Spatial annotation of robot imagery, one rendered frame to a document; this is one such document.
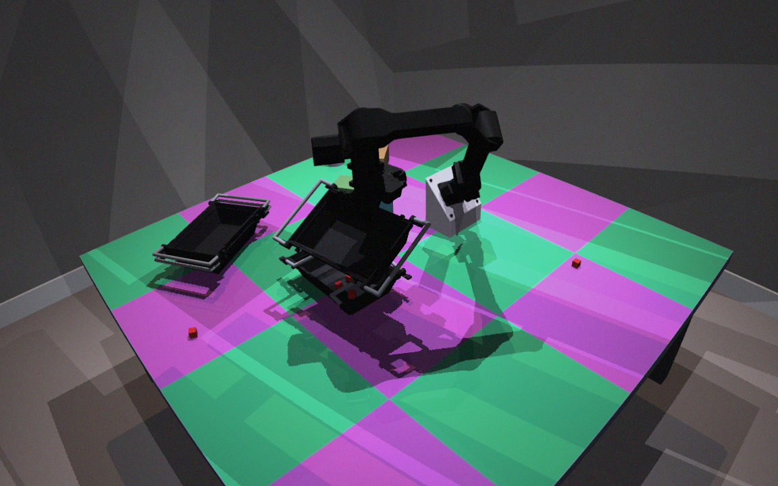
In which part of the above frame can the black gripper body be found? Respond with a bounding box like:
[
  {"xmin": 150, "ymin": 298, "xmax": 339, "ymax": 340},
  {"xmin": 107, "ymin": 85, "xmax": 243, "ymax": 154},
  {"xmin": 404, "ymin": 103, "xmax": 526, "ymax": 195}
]
[{"xmin": 326, "ymin": 158, "xmax": 400, "ymax": 218}]

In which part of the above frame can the tan cube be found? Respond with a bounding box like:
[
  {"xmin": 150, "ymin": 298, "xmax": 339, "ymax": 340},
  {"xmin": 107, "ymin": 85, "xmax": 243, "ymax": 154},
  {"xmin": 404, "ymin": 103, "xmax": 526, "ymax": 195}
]
[{"xmin": 379, "ymin": 144, "xmax": 389, "ymax": 165}]

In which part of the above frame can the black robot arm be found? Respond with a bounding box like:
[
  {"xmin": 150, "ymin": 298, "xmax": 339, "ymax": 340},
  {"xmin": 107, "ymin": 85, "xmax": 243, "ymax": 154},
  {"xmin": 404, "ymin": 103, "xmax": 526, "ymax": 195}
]
[{"xmin": 311, "ymin": 103, "xmax": 503, "ymax": 206}]

